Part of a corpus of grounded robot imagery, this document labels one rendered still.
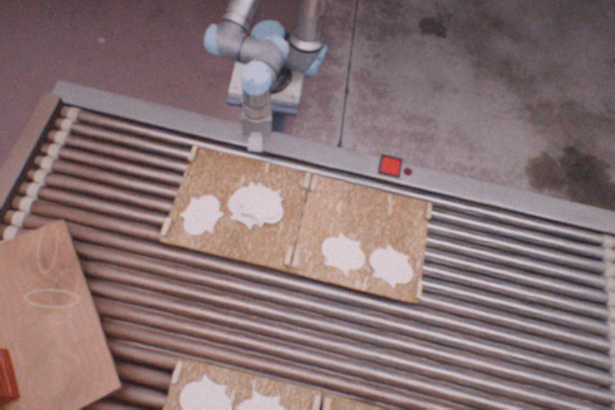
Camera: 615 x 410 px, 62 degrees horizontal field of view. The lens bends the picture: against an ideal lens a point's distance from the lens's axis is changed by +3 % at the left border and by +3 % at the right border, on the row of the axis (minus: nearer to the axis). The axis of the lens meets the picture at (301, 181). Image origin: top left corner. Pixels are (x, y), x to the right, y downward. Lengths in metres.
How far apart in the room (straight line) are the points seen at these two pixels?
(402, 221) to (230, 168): 0.60
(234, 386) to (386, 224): 0.68
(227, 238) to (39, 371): 0.59
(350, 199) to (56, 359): 0.96
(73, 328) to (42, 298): 0.12
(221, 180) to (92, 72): 1.67
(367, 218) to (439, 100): 1.64
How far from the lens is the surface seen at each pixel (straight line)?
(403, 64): 3.27
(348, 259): 1.60
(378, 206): 1.69
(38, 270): 1.57
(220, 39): 1.39
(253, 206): 1.59
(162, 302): 1.59
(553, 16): 3.96
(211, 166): 1.70
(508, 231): 1.84
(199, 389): 1.51
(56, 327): 1.52
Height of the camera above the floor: 2.45
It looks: 64 degrees down
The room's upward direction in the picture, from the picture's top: 12 degrees clockwise
